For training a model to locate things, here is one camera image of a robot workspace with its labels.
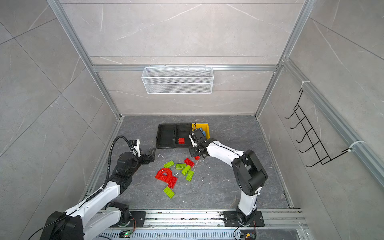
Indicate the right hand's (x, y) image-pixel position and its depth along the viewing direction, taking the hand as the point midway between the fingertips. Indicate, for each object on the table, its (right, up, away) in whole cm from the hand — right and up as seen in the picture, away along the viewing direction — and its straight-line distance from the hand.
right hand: (193, 149), depth 93 cm
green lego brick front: (-13, -22, -13) cm, 29 cm away
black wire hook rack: (+53, +3, -34) cm, 63 cm away
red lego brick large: (-3, -9, -1) cm, 9 cm away
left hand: (-26, +3, -9) cm, 28 cm away
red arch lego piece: (-17, -15, -7) cm, 24 cm away
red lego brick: (-12, -18, -8) cm, 23 cm away
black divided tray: (-18, +8, +11) cm, 23 cm away
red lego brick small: (-8, +5, +8) cm, 13 cm away
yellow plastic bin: (+8, +14, +12) cm, 20 cm away
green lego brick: (-16, -10, -1) cm, 18 cm away
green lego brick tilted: (-4, -11, -5) cm, 13 cm away
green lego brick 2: (-8, -10, -3) cm, 13 cm away
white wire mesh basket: (-11, +46, +7) cm, 48 cm away
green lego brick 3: (-2, -15, -5) cm, 16 cm away
